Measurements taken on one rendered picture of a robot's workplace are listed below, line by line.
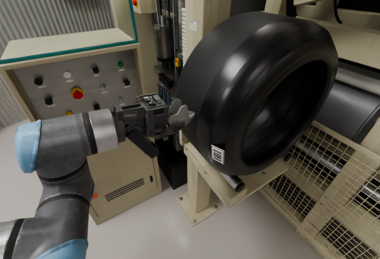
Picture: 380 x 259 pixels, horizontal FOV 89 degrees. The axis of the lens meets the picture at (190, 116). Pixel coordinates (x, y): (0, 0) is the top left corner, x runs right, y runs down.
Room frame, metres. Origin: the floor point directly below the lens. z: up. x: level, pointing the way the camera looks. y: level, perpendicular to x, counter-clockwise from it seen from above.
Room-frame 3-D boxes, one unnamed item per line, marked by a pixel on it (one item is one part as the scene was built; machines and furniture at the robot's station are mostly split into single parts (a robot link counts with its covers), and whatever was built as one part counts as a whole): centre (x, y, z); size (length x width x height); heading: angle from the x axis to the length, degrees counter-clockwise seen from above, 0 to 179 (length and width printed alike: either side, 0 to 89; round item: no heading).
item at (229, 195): (0.57, -0.10, 0.84); 0.36 x 0.09 x 0.06; 31
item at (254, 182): (0.64, -0.22, 0.80); 0.37 x 0.36 x 0.02; 121
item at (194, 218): (0.85, -0.07, 0.01); 0.27 x 0.27 x 0.02; 31
